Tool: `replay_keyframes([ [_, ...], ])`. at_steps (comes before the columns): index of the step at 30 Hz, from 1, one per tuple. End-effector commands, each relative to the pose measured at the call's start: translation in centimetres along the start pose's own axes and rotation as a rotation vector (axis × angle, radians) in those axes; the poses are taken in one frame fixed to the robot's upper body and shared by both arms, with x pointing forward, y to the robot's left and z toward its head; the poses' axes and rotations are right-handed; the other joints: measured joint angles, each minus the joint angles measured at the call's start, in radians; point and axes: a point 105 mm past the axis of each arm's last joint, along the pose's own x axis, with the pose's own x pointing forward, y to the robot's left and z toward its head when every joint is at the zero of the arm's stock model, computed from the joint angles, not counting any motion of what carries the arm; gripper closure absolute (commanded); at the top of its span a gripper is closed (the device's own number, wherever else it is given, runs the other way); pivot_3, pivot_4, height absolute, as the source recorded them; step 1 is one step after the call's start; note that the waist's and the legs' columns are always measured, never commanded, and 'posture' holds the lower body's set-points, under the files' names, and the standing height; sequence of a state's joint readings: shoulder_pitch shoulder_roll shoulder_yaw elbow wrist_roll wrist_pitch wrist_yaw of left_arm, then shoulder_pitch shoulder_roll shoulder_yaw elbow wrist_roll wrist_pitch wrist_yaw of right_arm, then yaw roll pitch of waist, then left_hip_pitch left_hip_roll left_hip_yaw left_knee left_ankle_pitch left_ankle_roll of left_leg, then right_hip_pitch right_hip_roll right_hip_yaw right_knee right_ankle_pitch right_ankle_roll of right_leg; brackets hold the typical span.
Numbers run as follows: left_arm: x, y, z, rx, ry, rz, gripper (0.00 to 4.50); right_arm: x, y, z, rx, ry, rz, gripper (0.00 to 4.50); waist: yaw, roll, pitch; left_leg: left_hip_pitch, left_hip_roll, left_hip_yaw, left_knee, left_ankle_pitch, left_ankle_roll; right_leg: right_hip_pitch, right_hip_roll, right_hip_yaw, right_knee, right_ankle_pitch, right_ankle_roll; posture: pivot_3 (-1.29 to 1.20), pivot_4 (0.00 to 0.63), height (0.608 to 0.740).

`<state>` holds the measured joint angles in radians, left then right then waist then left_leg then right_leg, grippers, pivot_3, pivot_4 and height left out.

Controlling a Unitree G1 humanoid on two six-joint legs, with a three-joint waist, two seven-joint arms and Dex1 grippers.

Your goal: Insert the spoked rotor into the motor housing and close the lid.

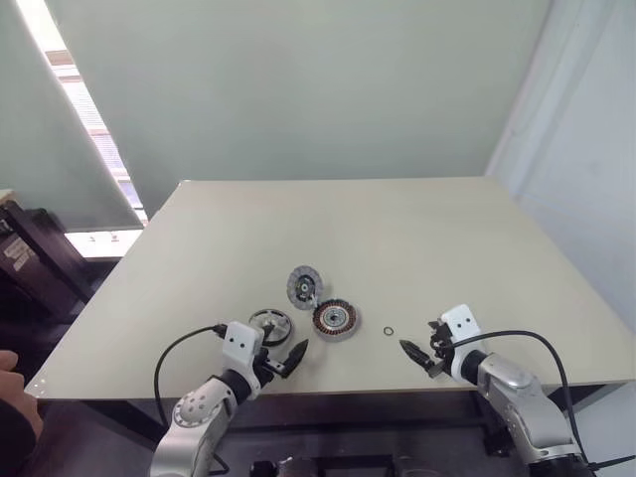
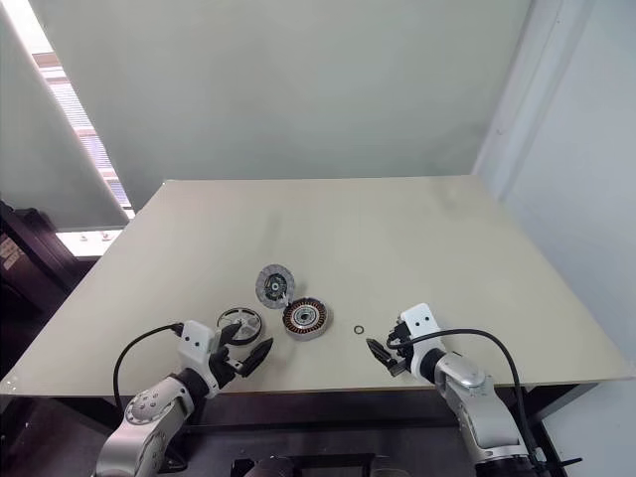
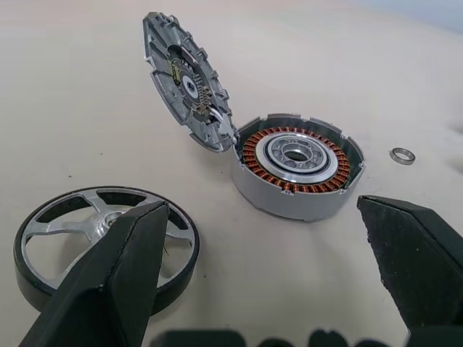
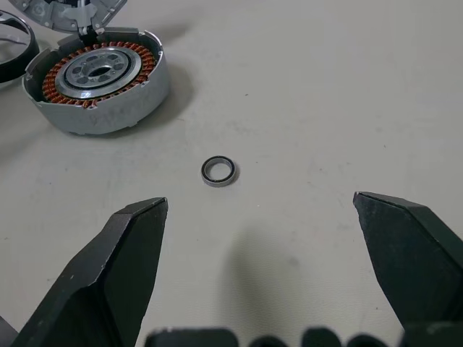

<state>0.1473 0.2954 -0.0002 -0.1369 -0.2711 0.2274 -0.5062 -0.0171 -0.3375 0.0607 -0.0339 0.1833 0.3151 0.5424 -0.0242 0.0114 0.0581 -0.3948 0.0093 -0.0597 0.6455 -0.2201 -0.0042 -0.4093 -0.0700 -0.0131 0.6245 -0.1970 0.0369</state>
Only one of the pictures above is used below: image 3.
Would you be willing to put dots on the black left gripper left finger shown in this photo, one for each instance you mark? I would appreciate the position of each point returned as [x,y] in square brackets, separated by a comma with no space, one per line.
[108,289]

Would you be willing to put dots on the grey round metal disc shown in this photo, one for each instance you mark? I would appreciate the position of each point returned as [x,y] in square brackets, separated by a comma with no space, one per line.
[162,83]

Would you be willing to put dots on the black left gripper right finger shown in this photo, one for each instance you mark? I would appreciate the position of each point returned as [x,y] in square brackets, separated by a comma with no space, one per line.
[419,267]

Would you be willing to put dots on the grey motor stator housing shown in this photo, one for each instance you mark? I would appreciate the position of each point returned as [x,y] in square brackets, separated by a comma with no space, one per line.
[275,206]

